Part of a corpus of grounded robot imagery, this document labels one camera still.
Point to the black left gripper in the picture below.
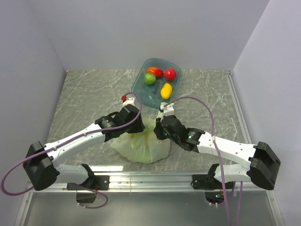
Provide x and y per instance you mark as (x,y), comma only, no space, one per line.
(139,127)

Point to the red apple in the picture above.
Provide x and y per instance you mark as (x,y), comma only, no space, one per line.
(170,74)

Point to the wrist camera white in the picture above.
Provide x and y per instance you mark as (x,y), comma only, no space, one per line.
(165,109)
(128,101)

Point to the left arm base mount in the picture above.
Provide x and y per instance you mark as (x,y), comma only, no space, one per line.
(87,192)

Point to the green round fruit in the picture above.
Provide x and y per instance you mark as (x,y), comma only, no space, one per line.
(149,78)

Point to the red orange mango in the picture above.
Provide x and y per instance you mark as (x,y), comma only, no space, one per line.
(157,72)

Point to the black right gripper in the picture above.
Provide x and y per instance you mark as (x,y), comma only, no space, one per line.
(158,130)

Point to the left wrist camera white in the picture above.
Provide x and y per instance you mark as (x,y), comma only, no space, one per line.
(128,101)

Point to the pale green plastic bag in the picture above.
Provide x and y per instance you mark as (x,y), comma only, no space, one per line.
(142,147)

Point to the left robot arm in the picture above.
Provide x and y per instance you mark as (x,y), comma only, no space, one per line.
(44,165)

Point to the yellow mango in tray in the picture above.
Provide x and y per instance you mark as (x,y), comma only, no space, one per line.
(166,91)

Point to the teal plastic tray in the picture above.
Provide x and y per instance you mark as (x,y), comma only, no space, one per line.
(150,94)

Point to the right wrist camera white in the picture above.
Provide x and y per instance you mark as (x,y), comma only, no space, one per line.
(165,109)

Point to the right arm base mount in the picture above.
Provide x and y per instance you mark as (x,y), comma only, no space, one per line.
(214,193)

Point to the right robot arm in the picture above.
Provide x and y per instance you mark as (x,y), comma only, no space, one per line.
(257,164)

